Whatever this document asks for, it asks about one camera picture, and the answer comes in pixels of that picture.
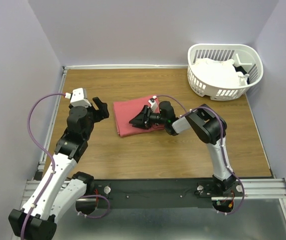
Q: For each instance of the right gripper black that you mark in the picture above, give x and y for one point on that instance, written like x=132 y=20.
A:
x=141 y=121

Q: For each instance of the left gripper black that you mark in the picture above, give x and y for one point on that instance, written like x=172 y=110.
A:
x=102 y=111

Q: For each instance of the red t shirt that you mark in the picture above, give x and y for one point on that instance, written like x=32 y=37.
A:
x=124 y=111

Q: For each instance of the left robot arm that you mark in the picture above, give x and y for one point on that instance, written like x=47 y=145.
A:
x=37 y=219

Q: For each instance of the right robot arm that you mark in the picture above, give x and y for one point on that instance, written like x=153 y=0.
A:
x=210 y=129

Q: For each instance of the white t shirt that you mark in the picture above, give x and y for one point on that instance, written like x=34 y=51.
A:
x=219 y=74

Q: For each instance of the white laundry basket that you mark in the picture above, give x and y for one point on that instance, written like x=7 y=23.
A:
x=242 y=55

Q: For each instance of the black garment in basket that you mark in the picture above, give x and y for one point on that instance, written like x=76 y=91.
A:
x=243 y=74

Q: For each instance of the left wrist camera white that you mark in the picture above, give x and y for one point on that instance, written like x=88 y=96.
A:
x=78 y=97

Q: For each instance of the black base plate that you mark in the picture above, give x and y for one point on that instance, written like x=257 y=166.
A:
x=155 y=193

